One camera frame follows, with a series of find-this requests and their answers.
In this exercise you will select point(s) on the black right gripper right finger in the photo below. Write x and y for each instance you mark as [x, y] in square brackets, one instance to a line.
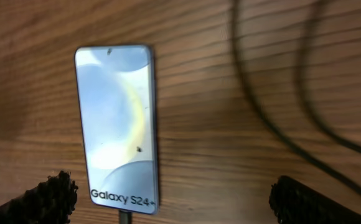
[295, 203]

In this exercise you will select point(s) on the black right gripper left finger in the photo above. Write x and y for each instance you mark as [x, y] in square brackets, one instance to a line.
[51, 202]

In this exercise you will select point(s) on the Samsung Galaxy smartphone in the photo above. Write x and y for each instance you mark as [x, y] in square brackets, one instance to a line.
[117, 101]

